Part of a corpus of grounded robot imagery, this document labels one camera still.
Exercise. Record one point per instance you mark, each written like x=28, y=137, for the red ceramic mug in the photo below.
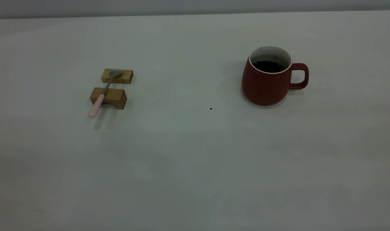
x=262, y=86

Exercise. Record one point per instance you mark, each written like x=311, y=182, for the dark coffee liquid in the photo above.
x=268, y=66

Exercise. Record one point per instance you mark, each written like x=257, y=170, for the flat rectangular wooden block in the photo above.
x=126, y=77

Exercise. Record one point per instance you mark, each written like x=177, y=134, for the wooden block with arched notch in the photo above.
x=118, y=96

